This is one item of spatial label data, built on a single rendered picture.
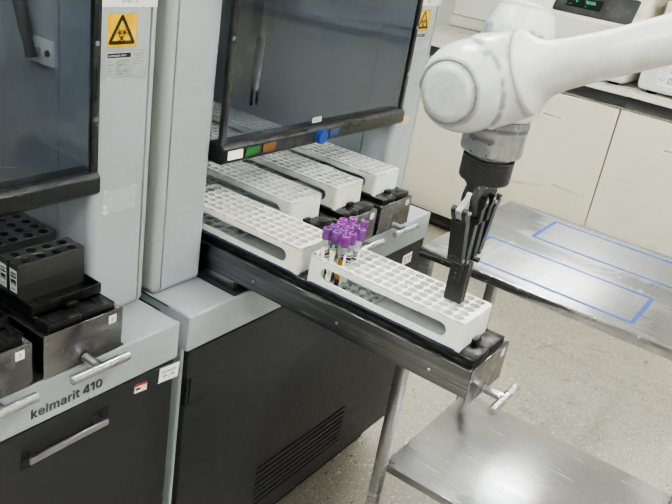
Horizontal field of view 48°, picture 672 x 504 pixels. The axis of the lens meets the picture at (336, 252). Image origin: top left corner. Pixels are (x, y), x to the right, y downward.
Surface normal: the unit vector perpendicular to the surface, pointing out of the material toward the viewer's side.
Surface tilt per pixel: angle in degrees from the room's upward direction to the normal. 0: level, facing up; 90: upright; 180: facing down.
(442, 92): 94
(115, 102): 90
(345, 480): 0
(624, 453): 0
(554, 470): 0
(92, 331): 90
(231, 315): 90
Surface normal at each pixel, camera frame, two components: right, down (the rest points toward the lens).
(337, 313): -0.58, 0.25
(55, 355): 0.80, 0.36
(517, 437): 0.15, -0.90
